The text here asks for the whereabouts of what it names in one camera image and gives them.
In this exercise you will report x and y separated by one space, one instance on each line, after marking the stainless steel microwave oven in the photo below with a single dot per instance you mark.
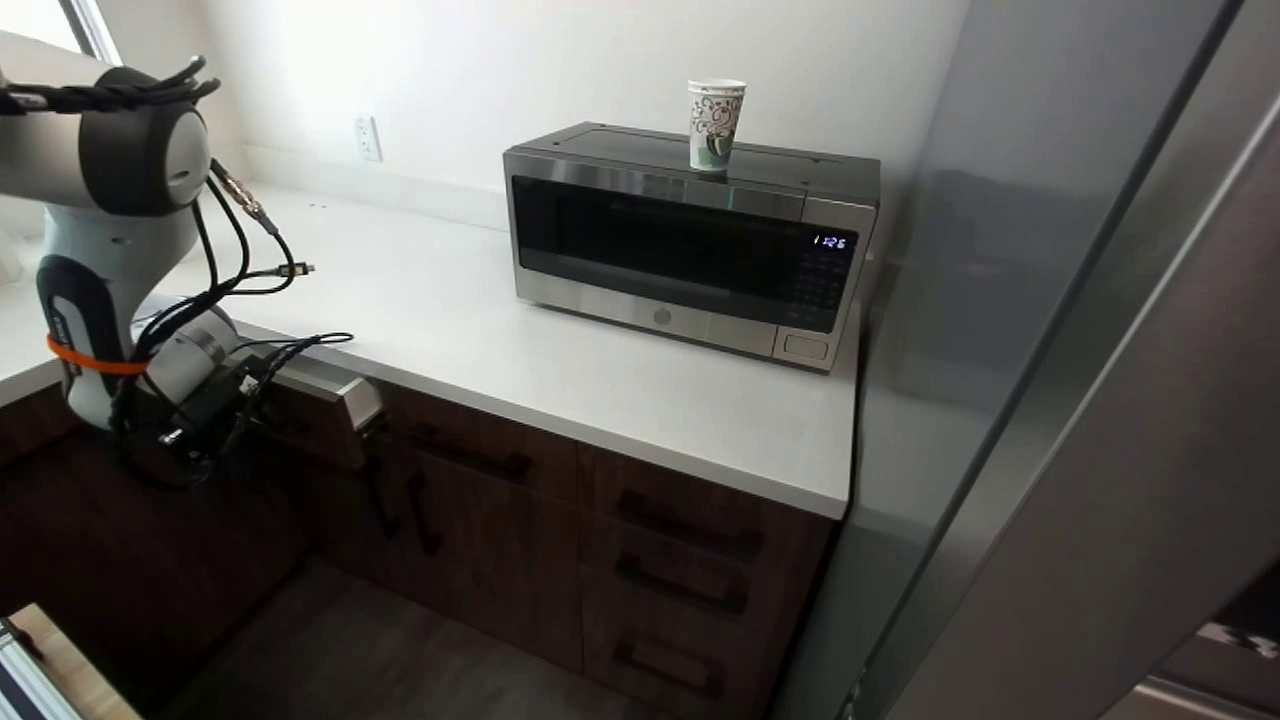
664 255

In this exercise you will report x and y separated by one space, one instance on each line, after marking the dark wood cabinet door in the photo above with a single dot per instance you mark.
362 522
493 561

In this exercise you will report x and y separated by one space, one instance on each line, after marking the dark wood wide drawer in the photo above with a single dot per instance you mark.
465 452

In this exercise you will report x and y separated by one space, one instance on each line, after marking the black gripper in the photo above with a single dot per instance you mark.
187 425

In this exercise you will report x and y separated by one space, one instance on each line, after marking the aluminium table frame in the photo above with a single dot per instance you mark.
22 687

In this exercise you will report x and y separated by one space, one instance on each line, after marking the printed paper cup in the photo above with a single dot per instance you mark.
718 125

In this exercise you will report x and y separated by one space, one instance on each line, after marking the grey steel refrigerator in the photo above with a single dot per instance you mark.
1065 401

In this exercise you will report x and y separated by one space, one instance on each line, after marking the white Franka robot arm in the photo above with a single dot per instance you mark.
123 240

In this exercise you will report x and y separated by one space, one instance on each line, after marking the white wall power outlet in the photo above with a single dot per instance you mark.
370 139

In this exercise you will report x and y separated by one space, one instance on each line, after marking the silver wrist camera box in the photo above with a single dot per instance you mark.
340 391

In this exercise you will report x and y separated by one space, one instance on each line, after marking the light wooden table edge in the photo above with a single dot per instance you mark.
75 667

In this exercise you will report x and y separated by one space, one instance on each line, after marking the dark wood stacked drawer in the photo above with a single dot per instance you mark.
695 522
680 580
664 667

